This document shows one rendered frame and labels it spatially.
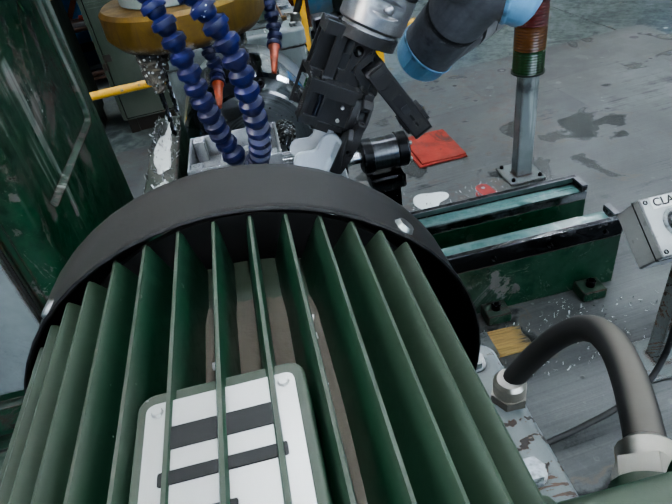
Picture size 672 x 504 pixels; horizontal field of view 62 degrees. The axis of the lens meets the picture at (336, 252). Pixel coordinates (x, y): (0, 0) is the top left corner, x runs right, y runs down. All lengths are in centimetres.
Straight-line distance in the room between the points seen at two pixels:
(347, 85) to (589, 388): 52
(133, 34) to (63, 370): 49
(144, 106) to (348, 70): 339
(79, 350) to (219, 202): 6
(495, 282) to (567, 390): 19
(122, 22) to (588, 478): 73
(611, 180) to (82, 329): 119
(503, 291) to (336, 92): 45
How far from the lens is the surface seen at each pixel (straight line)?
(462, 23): 68
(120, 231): 20
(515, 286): 93
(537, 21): 113
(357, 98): 65
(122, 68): 393
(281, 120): 96
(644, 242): 71
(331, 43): 66
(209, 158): 80
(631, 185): 128
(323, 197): 19
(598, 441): 81
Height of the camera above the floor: 146
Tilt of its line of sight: 37 degrees down
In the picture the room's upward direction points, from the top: 10 degrees counter-clockwise
